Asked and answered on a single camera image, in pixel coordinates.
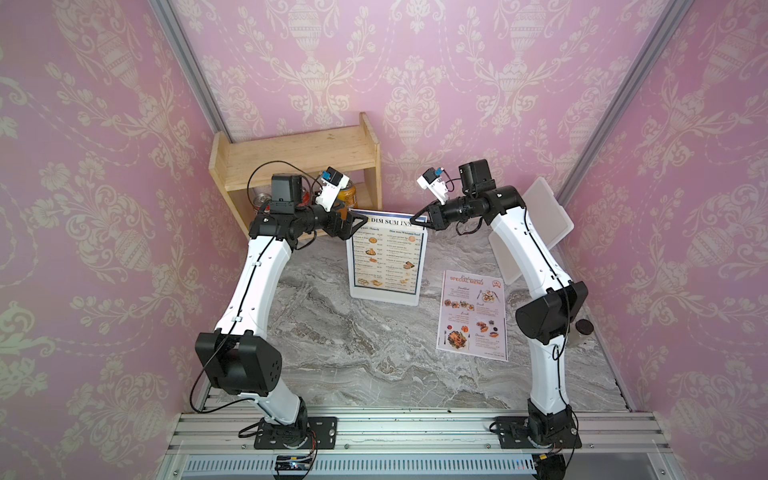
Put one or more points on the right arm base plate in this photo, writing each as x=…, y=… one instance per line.
x=519, y=432

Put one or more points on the blue-bordered dim sum menu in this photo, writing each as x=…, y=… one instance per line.
x=387, y=255

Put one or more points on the small circuit board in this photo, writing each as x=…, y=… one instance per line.
x=293, y=464

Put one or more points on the small jar with black lid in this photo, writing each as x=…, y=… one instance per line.
x=580, y=331

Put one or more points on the orange soda can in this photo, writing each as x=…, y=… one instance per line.
x=348, y=199

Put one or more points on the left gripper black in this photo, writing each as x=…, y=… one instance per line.
x=345, y=231

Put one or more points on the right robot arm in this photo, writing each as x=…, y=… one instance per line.
x=555, y=298

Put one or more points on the red soda can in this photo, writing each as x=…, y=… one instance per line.
x=307, y=197

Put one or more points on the aluminium rail frame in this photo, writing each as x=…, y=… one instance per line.
x=412, y=443

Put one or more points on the wooden shelf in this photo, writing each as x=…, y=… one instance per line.
x=234, y=167

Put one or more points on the pink special menu sheet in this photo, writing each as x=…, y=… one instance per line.
x=472, y=316

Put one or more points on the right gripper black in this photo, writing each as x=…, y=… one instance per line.
x=438, y=219

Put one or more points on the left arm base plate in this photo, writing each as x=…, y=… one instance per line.
x=314, y=433

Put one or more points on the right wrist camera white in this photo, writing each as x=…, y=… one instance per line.
x=431, y=180

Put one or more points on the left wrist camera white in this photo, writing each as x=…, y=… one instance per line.
x=332, y=183

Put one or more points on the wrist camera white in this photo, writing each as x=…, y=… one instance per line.
x=431, y=180
x=332, y=183

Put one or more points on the white acrylic menu rack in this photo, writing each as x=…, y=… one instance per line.
x=387, y=258

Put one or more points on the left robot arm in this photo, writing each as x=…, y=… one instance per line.
x=236, y=356

